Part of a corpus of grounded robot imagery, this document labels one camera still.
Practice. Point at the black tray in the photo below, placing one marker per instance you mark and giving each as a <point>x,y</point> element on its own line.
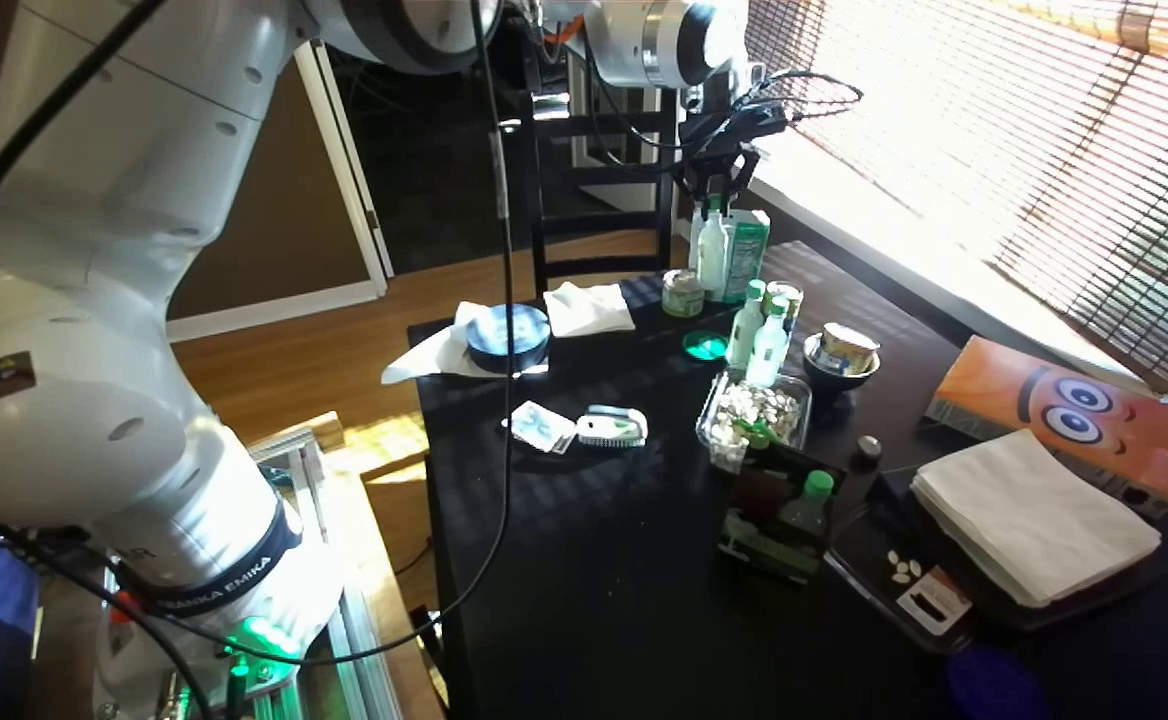
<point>889,541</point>

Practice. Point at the small glass jar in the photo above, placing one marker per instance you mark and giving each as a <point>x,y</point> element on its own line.
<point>682,295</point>

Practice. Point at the green capped bottle in box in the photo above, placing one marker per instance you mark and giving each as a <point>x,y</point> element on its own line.
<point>814,501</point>

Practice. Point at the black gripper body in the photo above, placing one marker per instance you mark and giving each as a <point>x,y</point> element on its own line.
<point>717,141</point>

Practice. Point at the window blinds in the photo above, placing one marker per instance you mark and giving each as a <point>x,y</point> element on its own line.
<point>1018,132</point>

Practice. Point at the small dark round cap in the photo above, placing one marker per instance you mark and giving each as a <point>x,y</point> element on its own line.
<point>871,451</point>

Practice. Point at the white small device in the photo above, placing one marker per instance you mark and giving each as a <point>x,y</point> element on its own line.
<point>607,426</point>

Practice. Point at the dark bottle carrier box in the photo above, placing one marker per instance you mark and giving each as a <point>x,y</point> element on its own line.
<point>763,516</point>

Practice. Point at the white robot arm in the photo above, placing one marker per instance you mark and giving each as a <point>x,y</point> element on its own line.
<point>127,132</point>

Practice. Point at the green lid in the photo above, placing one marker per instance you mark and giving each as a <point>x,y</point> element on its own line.
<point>707,350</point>

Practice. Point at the clear plastic container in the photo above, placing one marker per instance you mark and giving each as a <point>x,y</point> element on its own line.
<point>738,417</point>

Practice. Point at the white paper under tape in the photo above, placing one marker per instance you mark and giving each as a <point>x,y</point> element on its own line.
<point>444,352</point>

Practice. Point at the folded white towel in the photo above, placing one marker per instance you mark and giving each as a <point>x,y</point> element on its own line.
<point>1029,521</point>

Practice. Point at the white green carton box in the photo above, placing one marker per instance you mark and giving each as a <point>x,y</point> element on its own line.
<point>748,235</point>

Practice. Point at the white plastic bottle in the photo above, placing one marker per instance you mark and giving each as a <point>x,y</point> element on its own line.
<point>771,350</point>
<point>745,326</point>

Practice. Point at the black wooden chair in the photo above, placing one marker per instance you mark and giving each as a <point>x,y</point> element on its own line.
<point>592,182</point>

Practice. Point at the blue playing card pack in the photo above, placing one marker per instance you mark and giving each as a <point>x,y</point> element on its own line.
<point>543,430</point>

